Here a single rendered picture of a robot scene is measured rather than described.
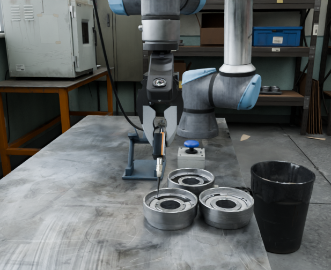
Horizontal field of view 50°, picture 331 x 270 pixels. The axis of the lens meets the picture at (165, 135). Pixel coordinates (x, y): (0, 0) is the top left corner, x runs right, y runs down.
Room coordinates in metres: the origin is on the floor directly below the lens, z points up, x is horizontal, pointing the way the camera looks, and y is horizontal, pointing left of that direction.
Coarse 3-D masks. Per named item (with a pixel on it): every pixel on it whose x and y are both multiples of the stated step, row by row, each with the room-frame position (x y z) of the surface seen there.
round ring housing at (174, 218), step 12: (156, 192) 0.66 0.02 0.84; (168, 192) 0.67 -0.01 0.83; (180, 192) 0.66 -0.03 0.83; (144, 204) 0.60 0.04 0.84; (156, 204) 0.62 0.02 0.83; (168, 204) 0.64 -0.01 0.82; (180, 204) 0.62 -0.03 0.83; (192, 204) 0.62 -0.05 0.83; (156, 216) 0.57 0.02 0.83; (168, 216) 0.57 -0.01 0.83; (180, 216) 0.57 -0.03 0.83; (192, 216) 0.59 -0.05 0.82; (168, 228) 0.57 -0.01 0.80; (180, 228) 0.58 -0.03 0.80
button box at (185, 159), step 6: (180, 150) 0.90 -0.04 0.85; (186, 150) 0.89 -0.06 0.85; (198, 150) 0.90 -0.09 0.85; (180, 156) 0.86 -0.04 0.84; (186, 156) 0.86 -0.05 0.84; (192, 156) 0.85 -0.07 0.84; (198, 156) 0.85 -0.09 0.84; (204, 156) 0.85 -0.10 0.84; (180, 162) 0.86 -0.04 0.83; (186, 162) 0.86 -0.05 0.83; (192, 162) 0.85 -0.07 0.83; (198, 162) 0.85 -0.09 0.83; (204, 162) 0.85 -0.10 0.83; (198, 168) 0.85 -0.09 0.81
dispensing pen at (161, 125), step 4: (160, 120) 0.73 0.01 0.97; (160, 124) 0.72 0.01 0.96; (164, 124) 0.73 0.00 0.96; (160, 128) 0.72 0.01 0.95; (160, 132) 0.72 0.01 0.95; (156, 136) 0.70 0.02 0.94; (160, 136) 0.70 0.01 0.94; (156, 140) 0.69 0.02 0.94; (160, 140) 0.69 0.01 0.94; (156, 144) 0.69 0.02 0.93; (160, 144) 0.69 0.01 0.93; (156, 148) 0.68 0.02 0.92; (160, 148) 0.68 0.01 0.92; (156, 152) 0.68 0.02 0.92; (160, 152) 0.68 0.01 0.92; (156, 156) 0.68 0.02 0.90; (160, 156) 0.68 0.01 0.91; (160, 160) 0.68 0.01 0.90; (160, 164) 0.68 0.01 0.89; (160, 168) 0.67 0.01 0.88; (160, 172) 0.67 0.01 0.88; (160, 176) 0.67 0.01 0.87
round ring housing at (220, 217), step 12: (204, 192) 0.65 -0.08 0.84; (216, 192) 0.67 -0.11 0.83; (228, 192) 0.67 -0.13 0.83; (240, 192) 0.66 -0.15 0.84; (204, 204) 0.60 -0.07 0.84; (216, 204) 0.63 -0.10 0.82; (228, 204) 0.64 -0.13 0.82; (240, 204) 0.62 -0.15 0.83; (252, 204) 0.60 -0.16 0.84; (204, 216) 0.59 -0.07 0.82; (216, 216) 0.58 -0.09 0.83; (228, 216) 0.57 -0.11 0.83; (240, 216) 0.57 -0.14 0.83; (228, 228) 0.58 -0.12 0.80
